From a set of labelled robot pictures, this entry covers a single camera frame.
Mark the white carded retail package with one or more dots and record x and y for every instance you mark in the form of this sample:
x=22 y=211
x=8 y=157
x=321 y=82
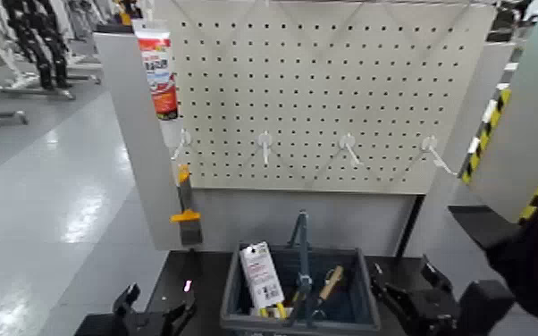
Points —
x=262 y=274

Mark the beige perforated pegboard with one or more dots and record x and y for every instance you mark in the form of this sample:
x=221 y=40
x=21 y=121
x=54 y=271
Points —
x=320 y=94

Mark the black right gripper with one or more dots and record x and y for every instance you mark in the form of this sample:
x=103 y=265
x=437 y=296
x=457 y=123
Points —
x=431 y=312

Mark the light grey partition panel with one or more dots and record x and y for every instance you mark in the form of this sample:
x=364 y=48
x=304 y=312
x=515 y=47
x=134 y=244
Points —
x=473 y=117

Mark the black robot on stand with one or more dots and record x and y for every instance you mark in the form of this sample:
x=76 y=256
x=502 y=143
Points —
x=44 y=42

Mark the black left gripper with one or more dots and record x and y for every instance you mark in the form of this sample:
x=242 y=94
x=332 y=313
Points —
x=126 y=326

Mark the black frame post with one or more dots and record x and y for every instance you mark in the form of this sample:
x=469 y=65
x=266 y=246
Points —
x=410 y=225

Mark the grey pillar with hazard tape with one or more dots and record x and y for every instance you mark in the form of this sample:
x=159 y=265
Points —
x=532 y=94

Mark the grey wheeled stand base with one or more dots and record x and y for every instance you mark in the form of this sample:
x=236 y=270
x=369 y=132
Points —
x=29 y=91

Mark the grey panel below pegboard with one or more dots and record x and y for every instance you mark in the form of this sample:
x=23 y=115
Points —
x=250 y=220

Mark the white pegboard hook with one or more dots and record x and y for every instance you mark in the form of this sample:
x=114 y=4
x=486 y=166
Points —
x=183 y=139
x=429 y=143
x=347 y=141
x=265 y=141

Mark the red and white sealant tube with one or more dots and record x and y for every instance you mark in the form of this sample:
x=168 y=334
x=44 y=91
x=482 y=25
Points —
x=158 y=70

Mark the orange background machine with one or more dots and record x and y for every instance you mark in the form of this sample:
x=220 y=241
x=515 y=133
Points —
x=126 y=16

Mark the grey side partition panel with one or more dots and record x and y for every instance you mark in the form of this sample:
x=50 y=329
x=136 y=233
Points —
x=128 y=117

